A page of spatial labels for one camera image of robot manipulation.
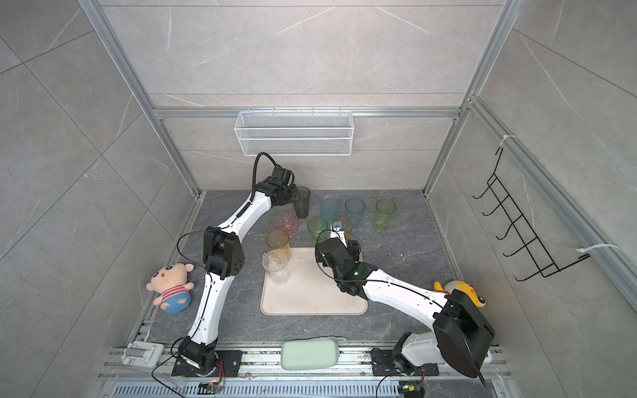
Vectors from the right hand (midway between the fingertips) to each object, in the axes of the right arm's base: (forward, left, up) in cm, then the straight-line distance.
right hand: (335, 242), depth 84 cm
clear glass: (-3, +22, -10) cm, 24 cm away
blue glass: (+19, -9, -6) cm, 22 cm away
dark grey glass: (+25, +13, -9) cm, 29 cm away
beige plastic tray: (-10, +9, -17) cm, 22 cm away
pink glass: (+18, +19, -11) cm, 29 cm away
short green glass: (+15, +7, -13) cm, 21 cm away
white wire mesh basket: (+45, +15, +15) cm, 50 cm away
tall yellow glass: (+6, +21, -7) cm, 23 cm away
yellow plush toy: (-13, -42, -9) cm, 45 cm away
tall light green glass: (+16, -20, -1) cm, 25 cm away
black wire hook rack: (-7, -51, +15) cm, 54 cm away
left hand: (+27, +14, -1) cm, 31 cm away
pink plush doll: (-10, +57, -8) cm, 58 cm away
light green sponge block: (-31, +13, -13) cm, 36 cm away
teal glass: (+21, +2, -6) cm, 22 cm away
